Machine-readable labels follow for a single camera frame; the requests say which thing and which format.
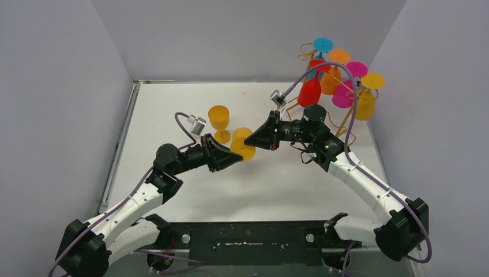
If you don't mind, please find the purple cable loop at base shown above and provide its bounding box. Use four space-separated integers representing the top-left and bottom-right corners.
133 249 204 275

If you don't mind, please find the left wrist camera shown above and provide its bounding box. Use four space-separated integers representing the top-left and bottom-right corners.
187 115 206 136

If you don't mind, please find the pink plastic wine glass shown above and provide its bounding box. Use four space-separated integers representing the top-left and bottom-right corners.
332 61 368 108

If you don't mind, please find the gold wire glass rack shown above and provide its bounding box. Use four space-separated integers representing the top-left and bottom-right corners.
285 43 374 136

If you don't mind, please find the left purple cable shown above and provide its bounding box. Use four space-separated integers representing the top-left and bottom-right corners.
47 111 207 277

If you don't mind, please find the blue plastic wine glass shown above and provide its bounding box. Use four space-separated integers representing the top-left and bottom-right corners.
307 38 334 80

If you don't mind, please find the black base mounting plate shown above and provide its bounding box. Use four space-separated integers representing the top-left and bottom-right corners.
149 220 349 268

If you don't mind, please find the red plastic wine glass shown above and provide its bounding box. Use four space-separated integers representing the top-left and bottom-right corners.
297 59 331 107

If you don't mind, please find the yellow wine glass front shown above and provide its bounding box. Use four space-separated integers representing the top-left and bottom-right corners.
208 105 231 144

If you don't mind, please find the yellow wine glass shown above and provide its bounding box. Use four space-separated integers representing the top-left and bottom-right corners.
208 105 231 144
230 127 255 162
355 73 386 121

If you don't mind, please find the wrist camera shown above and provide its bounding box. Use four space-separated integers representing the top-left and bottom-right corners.
187 115 206 136
270 90 287 111

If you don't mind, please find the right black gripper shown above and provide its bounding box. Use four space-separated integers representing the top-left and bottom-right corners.
246 110 315 151

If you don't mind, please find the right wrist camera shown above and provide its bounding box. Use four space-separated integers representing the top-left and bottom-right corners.
270 90 287 111

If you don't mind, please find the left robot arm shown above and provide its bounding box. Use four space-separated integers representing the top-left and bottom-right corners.
55 134 243 276

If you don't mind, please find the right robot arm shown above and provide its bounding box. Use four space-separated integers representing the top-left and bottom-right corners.
244 104 429 261

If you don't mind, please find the orange plastic wine glass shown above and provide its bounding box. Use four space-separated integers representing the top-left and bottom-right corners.
319 49 351 95

